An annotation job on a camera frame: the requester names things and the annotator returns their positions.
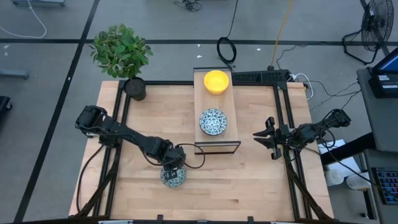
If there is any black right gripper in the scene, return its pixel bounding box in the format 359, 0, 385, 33
252, 116, 295, 161

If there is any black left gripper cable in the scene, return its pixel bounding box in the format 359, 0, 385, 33
175, 142, 206, 170

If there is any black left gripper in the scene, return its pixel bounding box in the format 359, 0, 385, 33
160, 144, 187, 182

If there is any black coiled cable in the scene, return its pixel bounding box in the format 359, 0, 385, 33
216, 0, 239, 71

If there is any black cable bundle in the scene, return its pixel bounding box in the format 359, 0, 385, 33
174, 0, 203, 13

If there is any black left arm base cable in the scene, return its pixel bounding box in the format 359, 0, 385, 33
75, 143, 105, 214

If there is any gray keyboard desk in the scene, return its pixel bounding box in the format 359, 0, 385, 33
363, 149, 398, 224

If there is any teal floral patterned mini bowl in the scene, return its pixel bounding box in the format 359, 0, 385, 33
198, 108, 228, 137
160, 164, 188, 189

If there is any white cup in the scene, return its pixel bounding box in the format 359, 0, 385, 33
346, 173, 371, 190
325, 169, 345, 187

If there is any black aluminium table frame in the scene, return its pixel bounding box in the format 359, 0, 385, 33
74, 80, 335, 222

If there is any wooden shelf with black frame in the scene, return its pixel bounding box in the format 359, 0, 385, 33
192, 67, 242, 156

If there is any gray cart base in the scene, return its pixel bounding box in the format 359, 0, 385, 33
11, 0, 67, 7

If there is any black floor fan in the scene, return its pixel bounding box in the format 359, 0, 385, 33
341, 0, 396, 65

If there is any green potted plant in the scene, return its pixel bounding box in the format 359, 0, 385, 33
89, 23, 154, 101

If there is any gray side desk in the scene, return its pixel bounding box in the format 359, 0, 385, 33
356, 67, 398, 153

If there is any white power cable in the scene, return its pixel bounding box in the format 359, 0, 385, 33
290, 73, 315, 101

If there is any black laptop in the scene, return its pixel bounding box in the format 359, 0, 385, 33
368, 46, 398, 99

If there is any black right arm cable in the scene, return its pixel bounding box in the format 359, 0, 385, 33
317, 124, 337, 151

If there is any black perforated bracket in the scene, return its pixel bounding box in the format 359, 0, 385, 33
231, 70, 290, 85

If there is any yellow cable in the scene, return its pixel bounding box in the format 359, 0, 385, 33
270, 0, 295, 68

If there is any white floor cable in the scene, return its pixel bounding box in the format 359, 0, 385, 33
0, 0, 48, 40

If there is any backlit keyboard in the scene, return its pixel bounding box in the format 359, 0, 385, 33
371, 167, 398, 205

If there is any yellow mini bowl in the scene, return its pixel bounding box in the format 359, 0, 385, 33
203, 70, 230, 96

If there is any black floor object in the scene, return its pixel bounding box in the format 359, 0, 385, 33
0, 95, 13, 116

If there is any white paper sheet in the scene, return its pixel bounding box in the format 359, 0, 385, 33
317, 139, 361, 179

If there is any black diagonal bar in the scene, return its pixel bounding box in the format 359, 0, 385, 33
320, 133, 376, 166

